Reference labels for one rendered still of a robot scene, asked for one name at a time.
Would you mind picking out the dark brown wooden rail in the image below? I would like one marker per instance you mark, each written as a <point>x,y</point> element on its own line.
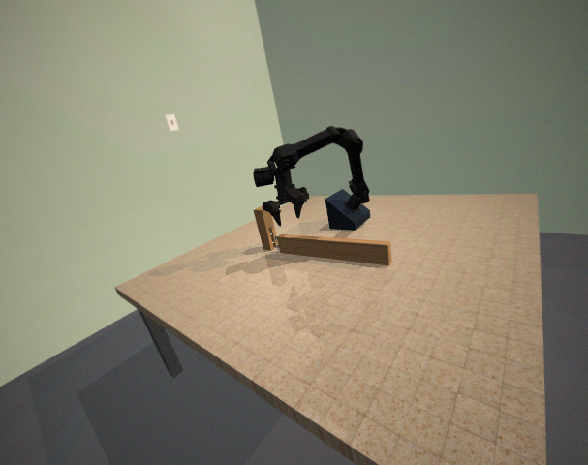
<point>344,249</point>

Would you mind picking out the wooden post with slot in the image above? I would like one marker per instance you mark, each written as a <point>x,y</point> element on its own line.
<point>266,228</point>

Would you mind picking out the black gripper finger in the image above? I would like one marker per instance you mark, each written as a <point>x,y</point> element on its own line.
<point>297,208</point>
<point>276,216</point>

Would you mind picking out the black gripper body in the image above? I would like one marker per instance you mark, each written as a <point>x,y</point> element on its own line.
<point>272,206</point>

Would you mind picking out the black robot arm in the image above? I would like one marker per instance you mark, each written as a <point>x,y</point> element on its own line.
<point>287,155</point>

